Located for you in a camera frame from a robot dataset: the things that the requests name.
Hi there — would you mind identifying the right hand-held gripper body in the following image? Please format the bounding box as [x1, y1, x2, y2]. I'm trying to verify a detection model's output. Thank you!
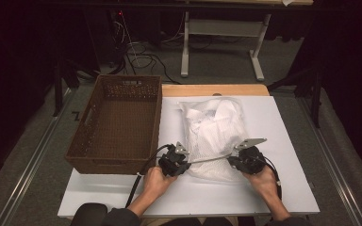
[234, 137, 268, 176]

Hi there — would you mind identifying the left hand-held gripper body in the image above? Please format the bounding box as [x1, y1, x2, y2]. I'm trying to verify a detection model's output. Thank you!
[157, 140, 190, 177]

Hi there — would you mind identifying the white mesh laundry bag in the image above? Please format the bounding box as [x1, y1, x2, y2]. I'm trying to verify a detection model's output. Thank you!
[178, 97, 250, 183]

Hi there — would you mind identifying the white shirt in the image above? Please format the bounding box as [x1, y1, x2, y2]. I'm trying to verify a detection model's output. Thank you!
[189, 99, 247, 152]

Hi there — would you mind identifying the brown woven basket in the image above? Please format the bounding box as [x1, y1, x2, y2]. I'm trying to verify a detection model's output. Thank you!
[64, 73, 163, 176]

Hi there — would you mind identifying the person's right hand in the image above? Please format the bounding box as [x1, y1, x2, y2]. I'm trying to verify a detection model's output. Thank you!
[243, 166, 281, 202]

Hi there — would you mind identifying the person's left hand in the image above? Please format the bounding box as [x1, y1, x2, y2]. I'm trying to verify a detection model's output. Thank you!
[142, 166, 179, 201]

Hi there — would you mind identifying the black metal stand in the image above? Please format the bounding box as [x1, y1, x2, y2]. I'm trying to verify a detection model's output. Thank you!
[267, 67, 324, 129]
[52, 57, 100, 118]

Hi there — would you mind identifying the right hand-held gripper black cable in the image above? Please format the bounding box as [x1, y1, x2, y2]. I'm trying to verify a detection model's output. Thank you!
[259, 154, 283, 201]

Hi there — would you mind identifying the hand-held gripper black cable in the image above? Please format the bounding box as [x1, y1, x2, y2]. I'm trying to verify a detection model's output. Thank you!
[259, 154, 283, 201]
[124, 144, 174, 209]

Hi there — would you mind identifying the left hand-held gripper black cable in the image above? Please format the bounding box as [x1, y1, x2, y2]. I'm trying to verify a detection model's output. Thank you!
[124, 144, 174, 209]

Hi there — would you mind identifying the metal floor rail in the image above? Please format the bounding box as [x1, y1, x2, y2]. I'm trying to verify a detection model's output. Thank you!
[296, 97, 362, 226]
[0, 88, 76, 226]

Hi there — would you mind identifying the black floor cable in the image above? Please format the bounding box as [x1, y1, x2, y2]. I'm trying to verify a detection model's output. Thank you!
[123, 43, 182, 86]

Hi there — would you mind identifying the white hanging cable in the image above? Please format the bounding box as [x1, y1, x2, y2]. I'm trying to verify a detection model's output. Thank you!
[161, 12, 187, 43]

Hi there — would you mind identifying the white metal desk frame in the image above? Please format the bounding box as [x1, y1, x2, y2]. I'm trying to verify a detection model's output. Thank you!
[180, 11, 272, 82]

